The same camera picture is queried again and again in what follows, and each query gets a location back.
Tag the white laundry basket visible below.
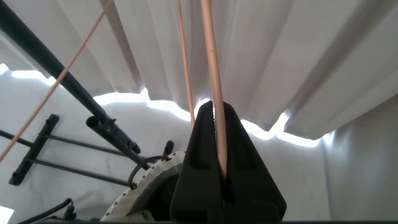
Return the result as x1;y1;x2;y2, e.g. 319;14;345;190
99;149;187;222

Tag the black clothes rack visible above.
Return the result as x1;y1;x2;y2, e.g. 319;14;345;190
0;0;175;187

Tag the black cable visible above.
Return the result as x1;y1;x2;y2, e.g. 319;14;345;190
17;198;77;222

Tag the white curtain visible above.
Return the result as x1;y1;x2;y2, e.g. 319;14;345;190
0;0;398;141

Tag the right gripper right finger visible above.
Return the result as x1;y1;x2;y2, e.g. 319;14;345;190
222;101;287;222

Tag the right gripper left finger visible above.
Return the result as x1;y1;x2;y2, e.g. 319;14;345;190
170;100;224;222

